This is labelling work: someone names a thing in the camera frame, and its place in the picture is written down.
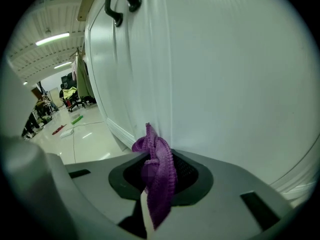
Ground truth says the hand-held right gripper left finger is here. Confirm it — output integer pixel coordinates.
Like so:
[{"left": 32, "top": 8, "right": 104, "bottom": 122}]
[{"left": 65, "top": 150, "right": 148, "bottom": 240}]

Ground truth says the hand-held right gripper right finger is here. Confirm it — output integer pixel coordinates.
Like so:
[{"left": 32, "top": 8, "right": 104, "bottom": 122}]
[{"left": 154, "top": 149, "right": 293, "bottom": 240}]

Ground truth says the purple cloth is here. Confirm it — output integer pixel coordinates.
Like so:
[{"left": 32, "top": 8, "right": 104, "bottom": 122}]
[{"left": 131, "top": 122, "right": 179, "bottom": 231}]

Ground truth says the white cabinet door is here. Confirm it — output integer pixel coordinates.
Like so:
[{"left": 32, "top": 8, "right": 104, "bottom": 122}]
[
  {"left": 84, "top": 0, "right": 137, "bottom": 135},
  {"left": 129, "top": 0, "right": 320, "bottom": 202}
]

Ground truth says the white vanity cabinet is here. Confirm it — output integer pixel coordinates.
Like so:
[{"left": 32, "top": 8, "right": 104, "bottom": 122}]
[{"left": 84, "top": 0, "right": 320, "bottom": 209}]

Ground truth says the white power strip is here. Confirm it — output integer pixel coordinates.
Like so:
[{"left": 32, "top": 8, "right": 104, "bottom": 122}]
[{"left": 59, "top": 128, "right": 75, "bottom": 138}]

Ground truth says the black office chair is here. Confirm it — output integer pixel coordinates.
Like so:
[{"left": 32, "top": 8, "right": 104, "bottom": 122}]
[{"left": 59, "top": 74, "right": 97, "bottom": 113}]

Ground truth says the yellow-green garment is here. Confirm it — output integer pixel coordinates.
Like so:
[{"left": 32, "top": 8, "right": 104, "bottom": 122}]
[{"left": 62, "top": 86, "right": 78, "bottom": 100}]

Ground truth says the green hanging coat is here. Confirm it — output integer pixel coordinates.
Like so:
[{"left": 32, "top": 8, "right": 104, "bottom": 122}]
[{"left": 76, "top": 56, "right": 96, "bottom": 100}]

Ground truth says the pink hanging garment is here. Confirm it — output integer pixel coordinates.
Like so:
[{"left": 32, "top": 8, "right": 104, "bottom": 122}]
[{"left": 71, "top": 58, "right": 80, "bottom": 81}]

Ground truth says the black garment rack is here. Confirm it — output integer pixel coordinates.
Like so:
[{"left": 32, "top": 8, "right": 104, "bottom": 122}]
[{"left": 69, "top": 46, "right": 97, "bottom": 105}]

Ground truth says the beige wooden support board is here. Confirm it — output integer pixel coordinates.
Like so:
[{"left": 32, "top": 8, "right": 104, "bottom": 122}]
[{"left": 76, "top": 0, "right": 103, "bottom": 23}]

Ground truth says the white power cable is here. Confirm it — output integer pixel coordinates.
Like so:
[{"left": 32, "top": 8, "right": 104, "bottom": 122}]
[{"left": 71, "top": 120, "right": 107, "bottom": 164}]

